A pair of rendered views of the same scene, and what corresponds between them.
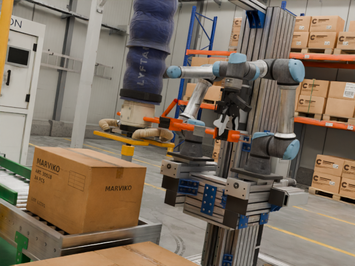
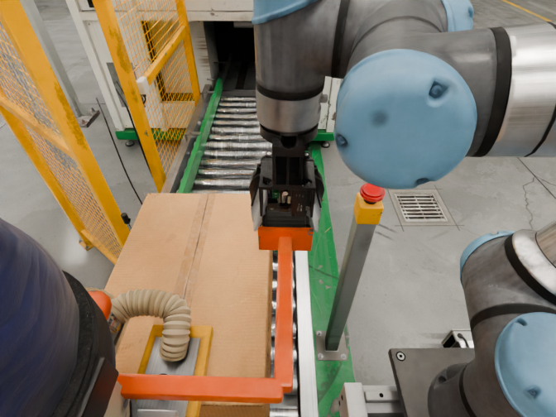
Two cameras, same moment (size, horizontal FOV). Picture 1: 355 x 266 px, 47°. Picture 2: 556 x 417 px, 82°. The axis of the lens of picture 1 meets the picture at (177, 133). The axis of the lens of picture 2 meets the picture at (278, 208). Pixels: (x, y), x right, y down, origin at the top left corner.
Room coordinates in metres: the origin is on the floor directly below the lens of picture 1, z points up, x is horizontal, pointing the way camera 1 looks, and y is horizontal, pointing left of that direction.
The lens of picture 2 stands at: (2.34, 0.00, 1.63)
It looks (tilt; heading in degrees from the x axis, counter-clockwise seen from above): 44 degrees down; 49
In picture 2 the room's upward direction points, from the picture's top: straight up
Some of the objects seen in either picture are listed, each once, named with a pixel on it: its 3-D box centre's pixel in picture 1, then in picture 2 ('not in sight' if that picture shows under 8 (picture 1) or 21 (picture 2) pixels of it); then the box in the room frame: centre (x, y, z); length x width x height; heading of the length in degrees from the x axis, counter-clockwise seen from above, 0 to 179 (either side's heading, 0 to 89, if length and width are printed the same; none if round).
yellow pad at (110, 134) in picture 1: (120, 135); not in sight; (2.13, 0.29, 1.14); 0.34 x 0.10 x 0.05; 47
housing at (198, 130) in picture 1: (203, 131); not in sight; (1.89, -0.12, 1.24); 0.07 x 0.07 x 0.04; 47
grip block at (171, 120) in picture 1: (170, 123); not in sight; (2.03, 0.04, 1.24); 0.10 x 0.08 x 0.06; 137
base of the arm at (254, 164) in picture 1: (258, 163); not in sight; (2.35, -0.49, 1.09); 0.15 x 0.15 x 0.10
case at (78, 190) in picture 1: (84, 188); (203, 309); (2.49, 0.50, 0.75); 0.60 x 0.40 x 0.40; 48
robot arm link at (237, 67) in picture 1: (236, 66); not in sight; (1.81, -0.21, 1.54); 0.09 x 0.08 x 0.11; 140
